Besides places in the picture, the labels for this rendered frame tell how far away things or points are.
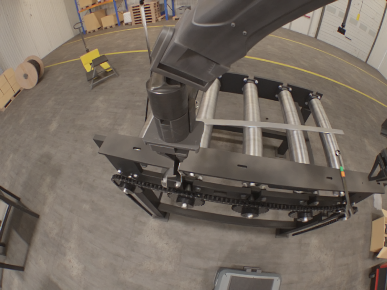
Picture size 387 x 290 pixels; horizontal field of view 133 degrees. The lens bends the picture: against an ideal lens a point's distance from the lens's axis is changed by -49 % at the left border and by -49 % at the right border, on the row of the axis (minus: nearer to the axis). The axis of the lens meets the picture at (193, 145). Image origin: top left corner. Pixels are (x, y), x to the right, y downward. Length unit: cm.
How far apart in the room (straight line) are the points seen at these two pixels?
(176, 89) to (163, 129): 7
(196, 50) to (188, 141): 16
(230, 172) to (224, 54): 37
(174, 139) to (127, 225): 151
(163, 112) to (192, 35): 12
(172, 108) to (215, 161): 29
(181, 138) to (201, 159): 22
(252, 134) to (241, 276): 103
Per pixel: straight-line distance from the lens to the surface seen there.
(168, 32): 19
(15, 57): 1057
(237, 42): 15
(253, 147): 87
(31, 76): 650
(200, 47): 16
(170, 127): 25
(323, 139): 126
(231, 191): 71
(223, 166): 48
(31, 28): 1122
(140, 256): 167
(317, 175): 60
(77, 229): 204
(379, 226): 275
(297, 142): 102
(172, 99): 22
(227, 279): 137
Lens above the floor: 159
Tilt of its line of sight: 54 degrees down
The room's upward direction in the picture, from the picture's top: 2 degrees counter-clockwise
